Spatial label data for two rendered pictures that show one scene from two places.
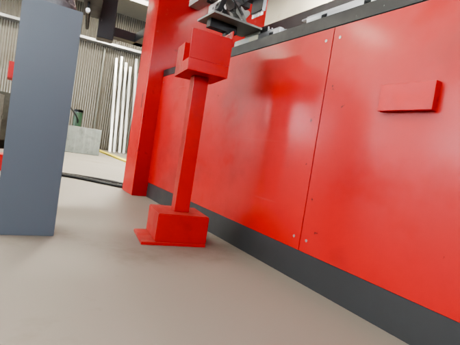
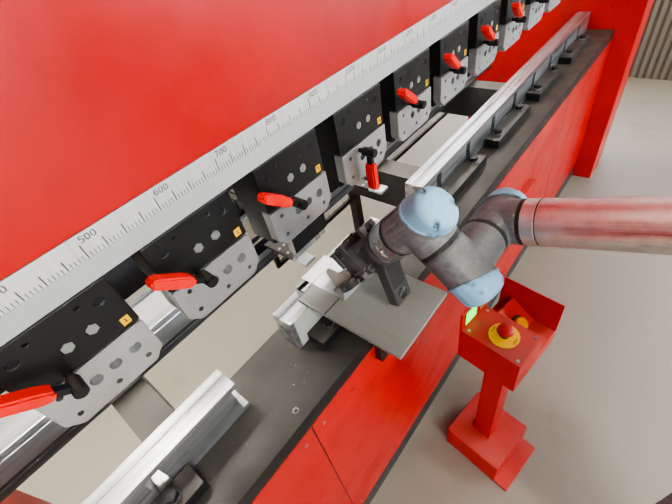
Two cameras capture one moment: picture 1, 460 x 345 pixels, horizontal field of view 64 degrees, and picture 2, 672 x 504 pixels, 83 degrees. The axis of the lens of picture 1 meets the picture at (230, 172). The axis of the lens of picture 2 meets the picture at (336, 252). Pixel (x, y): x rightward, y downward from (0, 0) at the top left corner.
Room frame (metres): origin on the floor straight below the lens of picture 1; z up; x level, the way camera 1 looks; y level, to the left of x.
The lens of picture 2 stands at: (1.96, 0.61, 1.63)
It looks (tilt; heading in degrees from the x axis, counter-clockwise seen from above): 43 degrees down; 259
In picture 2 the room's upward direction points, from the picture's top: 14 degrees counter-clockwise
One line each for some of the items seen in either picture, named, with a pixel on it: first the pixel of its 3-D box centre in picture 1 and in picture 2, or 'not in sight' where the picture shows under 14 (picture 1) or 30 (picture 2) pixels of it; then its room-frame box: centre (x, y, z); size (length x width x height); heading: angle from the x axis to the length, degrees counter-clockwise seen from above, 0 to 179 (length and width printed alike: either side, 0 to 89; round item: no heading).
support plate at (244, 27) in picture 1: (229, 24); (370, 297); (1.82, 0.11, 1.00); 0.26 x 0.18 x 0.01; 121
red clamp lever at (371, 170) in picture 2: not in sight; (369, 168); (1.73, -0.04, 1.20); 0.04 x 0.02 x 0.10; 121
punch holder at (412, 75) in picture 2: not in sight; (399, 95); (1.57, -0.21, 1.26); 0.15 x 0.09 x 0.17; 31
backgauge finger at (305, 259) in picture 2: not in sight; (273, 241); (1.97, -0.16, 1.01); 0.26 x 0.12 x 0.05; 121
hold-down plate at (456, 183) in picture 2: not in sight; (458, 180); (1.35, -0.28, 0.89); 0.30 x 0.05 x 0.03; 31
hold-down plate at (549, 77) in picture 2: not in sight; (545, 82); (0.66, -0.69, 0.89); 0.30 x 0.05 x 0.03; 31
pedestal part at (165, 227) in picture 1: (170, 224); (491, 438); (1.48, 0.21, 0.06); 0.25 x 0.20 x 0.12; 113
